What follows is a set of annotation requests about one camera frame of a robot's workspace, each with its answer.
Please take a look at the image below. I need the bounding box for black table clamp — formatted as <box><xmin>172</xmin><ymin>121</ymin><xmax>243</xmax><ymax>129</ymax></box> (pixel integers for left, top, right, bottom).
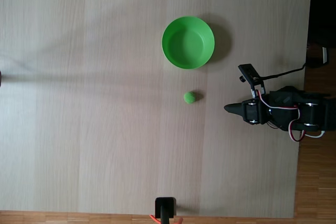
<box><xmin>154</xmin><ymin>196</ymin><xmax>177</xmax><ymax>224</ymax></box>

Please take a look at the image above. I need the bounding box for green pompom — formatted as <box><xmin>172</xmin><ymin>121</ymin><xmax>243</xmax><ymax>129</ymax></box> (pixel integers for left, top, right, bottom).
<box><xmin>183</xmin><ymin>91</ymin><xmax>197</xmax><ymax>104</ymax></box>

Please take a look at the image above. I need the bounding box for red white arm servo cable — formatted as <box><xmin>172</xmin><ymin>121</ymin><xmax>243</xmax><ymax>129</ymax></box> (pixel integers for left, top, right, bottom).
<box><xmin>288</xmin><ymin>119</ymin><xmax>326</xmax><ymax>143</ymax></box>

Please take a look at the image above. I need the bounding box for black camera cable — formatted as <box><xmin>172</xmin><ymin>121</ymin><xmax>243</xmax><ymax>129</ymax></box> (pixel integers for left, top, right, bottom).
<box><xmin>261</xmin><ymin>62</ymin><xmax>307</xmax><ymax>81</ymax></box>

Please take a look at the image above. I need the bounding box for black camera on bracket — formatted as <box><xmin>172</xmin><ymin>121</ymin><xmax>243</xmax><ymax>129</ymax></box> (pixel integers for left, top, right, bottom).
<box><xmin>237</xmin><ymin>63</ymin><xmax>266</xmax><ymax>98</ymax></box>

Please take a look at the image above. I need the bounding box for red white gripper servo cable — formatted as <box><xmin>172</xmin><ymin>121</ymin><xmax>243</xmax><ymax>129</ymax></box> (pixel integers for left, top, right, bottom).
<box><xmin>256</xmin><ymin>89</ymin><xmax>300</xmax><ymax>120</ymax></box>

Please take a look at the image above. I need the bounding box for black and white device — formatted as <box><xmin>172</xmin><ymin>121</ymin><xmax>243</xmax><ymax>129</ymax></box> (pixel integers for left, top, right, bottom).
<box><xmin>306</xmin><ymin>46</ymin><xmax>330</xmax><ymax>69</ymax></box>

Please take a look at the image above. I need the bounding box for green plastic bowl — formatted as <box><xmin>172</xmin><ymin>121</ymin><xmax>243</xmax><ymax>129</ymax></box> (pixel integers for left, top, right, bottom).
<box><xmin>161</xmin><ymin>16</ymin><xmax>216</xmax><ymax>70</ymax></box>

